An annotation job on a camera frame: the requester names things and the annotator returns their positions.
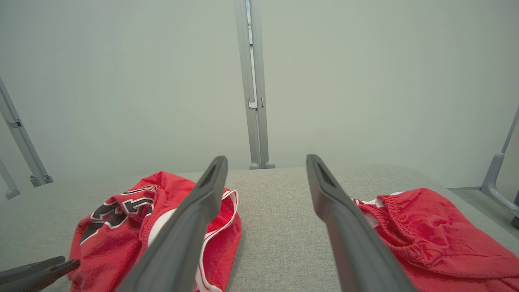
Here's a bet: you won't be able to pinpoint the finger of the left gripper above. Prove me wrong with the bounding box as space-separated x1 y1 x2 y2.
0 256 66 285
0 259 81 292

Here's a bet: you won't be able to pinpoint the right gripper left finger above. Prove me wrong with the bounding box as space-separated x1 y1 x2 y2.
118 156 229 292

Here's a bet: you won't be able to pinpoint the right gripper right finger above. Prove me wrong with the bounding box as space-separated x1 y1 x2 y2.
306 154 416 292

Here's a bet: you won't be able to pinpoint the red jersey white sleeves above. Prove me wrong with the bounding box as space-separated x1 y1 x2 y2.
66 171 243 292

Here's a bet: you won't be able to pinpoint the red shorts white side stripe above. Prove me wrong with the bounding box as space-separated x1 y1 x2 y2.
352 187 519 292

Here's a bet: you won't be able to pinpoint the grey curved partition foot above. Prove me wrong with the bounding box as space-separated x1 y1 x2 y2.
480 106 519 228

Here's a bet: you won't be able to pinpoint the grey support rail clip foot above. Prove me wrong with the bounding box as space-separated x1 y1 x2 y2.
0 76 54 188

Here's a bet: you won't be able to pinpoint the grey double partition post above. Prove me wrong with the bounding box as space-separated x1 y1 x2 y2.
234 0 277 170

